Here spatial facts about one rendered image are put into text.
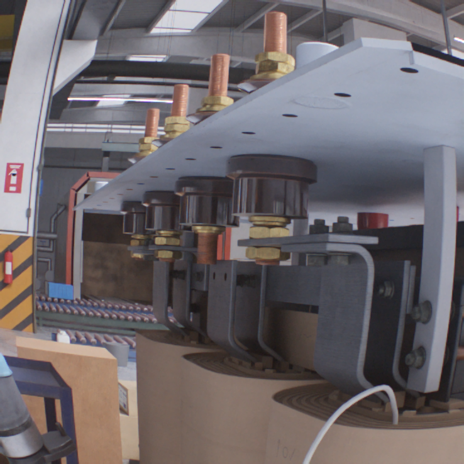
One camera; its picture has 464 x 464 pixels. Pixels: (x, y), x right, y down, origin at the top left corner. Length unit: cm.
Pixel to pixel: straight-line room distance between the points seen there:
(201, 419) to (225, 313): 18
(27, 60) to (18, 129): 121
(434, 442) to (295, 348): 56
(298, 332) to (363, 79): 70
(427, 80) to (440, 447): 35
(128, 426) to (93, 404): 193
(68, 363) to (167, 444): 88
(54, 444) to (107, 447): 139
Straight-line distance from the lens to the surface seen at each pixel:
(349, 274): 80
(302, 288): 105
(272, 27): 101
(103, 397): 241
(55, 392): 177
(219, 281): 123
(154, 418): 158
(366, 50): 43
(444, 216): 75
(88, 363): 239
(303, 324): 116
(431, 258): 77
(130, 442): 436
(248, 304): 124
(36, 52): 1189
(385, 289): 79
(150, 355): 158
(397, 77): 51
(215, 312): 124
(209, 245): 122
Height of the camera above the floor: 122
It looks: 3 degrees up
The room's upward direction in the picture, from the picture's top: 3 degrees clockwise
